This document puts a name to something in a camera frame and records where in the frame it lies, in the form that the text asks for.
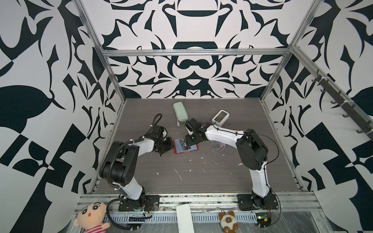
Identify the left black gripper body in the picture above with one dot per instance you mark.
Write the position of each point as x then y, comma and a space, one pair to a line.
166, 145

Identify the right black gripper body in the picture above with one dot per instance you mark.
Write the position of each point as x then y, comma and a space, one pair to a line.
191, 139

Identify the red leather card holder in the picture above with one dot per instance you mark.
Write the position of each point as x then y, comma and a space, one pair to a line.
181, 146

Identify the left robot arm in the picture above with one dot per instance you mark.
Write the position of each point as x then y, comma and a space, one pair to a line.
119, 165

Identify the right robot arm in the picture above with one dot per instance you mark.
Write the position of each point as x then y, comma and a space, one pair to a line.
252, 150

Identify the clear acrylic card stand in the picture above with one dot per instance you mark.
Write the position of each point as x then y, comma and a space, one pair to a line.
217, 146

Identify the green glasses case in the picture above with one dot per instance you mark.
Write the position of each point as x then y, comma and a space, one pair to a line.
180, 112

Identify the white digital clock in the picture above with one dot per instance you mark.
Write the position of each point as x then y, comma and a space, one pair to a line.
220, 118

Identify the white rectangular box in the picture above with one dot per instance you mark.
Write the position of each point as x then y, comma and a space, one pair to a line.
184, 219

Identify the brown white plush toy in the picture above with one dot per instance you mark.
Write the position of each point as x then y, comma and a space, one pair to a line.
228, 221

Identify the cartoon boy plush doll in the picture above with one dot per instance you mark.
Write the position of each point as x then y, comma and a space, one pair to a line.
91, 218

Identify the small green circuit board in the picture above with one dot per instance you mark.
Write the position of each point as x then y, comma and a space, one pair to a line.
263, 220

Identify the grey hook rack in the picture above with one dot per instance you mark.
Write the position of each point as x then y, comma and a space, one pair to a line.
342, 100

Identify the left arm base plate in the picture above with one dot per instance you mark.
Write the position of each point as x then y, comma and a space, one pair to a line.
145, 202

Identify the white cable duct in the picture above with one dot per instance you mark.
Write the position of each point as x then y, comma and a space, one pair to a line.
123, 218

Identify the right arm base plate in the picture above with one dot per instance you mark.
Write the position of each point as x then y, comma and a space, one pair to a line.
249, 202

